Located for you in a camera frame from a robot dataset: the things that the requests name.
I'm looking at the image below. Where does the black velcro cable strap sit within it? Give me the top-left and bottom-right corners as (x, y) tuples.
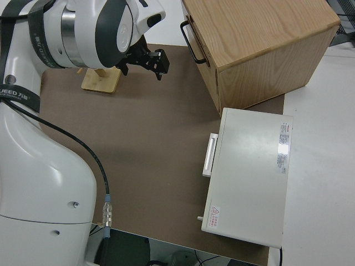
(27, 0), (60, 70)
(0, 83), (42, 111)

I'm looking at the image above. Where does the brown table mat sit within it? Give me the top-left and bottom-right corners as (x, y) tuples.
(38, 43), (286, 266)

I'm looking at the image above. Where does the wooden cabinet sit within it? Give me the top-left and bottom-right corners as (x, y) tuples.
(180, 0), (341, 111)

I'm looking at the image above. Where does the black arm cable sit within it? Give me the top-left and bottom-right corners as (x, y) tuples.
(0, 98), (114, 265)

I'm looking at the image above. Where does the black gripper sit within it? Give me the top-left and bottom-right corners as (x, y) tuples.
(118, 35), (170, 81)

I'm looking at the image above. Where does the wooden mug tree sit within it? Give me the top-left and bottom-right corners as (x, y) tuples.
(77, 66), (123, 95)

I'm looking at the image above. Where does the white toaster oven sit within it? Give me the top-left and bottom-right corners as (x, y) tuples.
(197, 107), (294, 249)

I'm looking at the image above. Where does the black cabinet handle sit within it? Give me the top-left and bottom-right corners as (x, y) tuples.
(180, 21), (208, 64)

